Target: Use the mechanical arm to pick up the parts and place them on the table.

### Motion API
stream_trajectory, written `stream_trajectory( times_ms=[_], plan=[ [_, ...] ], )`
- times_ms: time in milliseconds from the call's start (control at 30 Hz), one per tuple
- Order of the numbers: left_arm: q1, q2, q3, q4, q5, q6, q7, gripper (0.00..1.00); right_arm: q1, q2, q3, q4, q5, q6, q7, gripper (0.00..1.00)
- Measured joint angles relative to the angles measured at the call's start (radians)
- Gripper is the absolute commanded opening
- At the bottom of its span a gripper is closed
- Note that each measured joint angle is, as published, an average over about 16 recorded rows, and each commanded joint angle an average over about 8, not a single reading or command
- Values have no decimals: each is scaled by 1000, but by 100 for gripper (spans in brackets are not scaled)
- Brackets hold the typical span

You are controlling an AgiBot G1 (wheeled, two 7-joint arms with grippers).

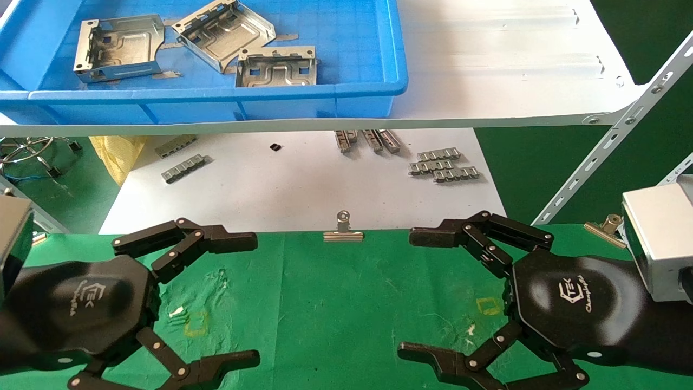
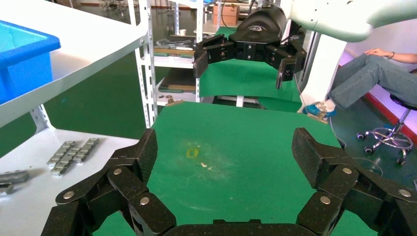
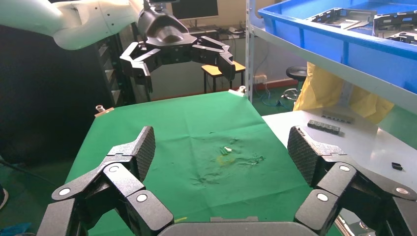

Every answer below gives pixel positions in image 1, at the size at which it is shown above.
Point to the grey metal clip strip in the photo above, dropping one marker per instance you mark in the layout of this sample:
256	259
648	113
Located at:
184	168
438	154
430	167
390	141
372	141
456	174
176	145
342	141

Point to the right wrist grey camera box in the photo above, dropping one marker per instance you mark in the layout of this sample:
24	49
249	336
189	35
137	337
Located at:
658	238

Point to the silver binder clip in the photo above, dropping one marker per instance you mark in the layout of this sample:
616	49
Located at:
39	238
343	235

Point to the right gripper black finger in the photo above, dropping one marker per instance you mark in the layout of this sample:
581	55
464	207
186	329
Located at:
438	234
433	357

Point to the stamped sheet metal bracket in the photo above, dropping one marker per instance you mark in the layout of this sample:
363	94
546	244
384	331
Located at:
222	35
124	49
276	73

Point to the brass binder clip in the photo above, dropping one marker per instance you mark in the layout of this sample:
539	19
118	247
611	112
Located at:
605	232

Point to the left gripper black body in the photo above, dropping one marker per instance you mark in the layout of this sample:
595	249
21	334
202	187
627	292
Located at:
81	303

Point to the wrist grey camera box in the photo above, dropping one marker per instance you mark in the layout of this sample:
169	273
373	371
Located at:
658	238
13	233

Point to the left wrist grey camera box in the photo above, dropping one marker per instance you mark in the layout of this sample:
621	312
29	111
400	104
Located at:
13	233

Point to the white slotted shelf strut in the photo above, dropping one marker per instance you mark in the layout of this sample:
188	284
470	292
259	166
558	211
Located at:
677	170
612	141

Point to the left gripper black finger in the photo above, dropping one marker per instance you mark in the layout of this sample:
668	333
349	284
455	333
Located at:
227	364
216	241

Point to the grey slotted shelf strut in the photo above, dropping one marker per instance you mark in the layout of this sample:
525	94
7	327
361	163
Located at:
32	208

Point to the green cloth mat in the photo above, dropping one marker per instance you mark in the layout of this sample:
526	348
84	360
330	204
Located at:
335	303

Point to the yellow plastic bag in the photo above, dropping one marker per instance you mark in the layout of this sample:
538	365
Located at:
116	157

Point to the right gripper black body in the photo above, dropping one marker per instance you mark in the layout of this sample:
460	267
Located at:
576	300

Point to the blue plastic bin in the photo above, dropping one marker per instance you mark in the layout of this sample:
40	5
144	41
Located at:
352	54

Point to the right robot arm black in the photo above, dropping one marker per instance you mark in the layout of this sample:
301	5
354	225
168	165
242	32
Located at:
677	336

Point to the white paper sheet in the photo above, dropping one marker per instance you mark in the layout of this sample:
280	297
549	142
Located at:
303	189

